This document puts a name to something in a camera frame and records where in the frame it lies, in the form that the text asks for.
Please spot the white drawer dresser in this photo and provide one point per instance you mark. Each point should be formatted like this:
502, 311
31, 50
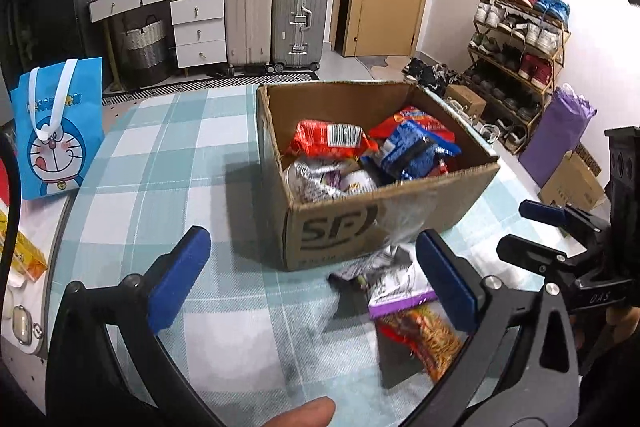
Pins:
195, 27

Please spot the brown cardboard box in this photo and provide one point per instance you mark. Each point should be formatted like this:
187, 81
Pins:
330, 232

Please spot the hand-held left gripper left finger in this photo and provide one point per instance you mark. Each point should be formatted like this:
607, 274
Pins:
180, 277

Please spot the beige suitcase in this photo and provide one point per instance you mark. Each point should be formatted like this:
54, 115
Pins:
247, 17

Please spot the red noodle snack packet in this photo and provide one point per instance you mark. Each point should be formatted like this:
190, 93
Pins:
430, 339

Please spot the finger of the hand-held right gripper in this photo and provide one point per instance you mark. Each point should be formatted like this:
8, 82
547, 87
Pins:
530, 252
545, 211

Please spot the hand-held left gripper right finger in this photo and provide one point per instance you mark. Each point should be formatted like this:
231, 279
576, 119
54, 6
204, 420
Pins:
447, 279

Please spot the purple bag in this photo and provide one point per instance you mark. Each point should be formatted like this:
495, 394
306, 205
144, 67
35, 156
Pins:
560, 132

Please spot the orange snack packet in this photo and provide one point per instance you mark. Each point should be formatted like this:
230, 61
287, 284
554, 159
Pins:
320, 134

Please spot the printed cardboard box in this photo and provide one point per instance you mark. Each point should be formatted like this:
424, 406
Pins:
575, 184

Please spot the patterned rug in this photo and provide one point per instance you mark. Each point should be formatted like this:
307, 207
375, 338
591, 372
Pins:
200, 84

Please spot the pile of shoes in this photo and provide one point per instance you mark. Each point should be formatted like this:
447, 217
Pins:
430, 74

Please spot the blue cookie packet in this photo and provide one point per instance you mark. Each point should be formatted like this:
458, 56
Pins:
412, 152

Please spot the red plastic item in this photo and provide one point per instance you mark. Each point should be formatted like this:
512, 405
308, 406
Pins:
4, 182

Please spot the purple snack packet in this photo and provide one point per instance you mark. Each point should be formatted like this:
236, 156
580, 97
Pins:
395, 287

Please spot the woven laundry basket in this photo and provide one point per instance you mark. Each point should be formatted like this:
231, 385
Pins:
145, 52

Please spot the blue cartoon gift bag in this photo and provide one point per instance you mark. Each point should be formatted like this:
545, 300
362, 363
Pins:
55, 132

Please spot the red cone snack bag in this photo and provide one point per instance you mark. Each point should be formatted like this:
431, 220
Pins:
415, 119

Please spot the silver suitcase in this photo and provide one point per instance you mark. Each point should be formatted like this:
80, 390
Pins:
300, 17

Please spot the wooden shoe rack with shoes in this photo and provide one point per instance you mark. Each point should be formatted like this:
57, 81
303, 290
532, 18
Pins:
530, 37

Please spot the silver snack bag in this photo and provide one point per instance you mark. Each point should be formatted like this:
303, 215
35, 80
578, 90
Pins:
315, 179

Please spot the person's left hand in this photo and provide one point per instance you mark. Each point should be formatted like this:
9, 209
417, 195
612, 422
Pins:
300, 414

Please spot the small cardboard box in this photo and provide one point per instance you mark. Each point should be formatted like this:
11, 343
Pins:
467, 99

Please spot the yellow packet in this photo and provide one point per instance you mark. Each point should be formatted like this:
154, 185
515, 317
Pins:
25, 252

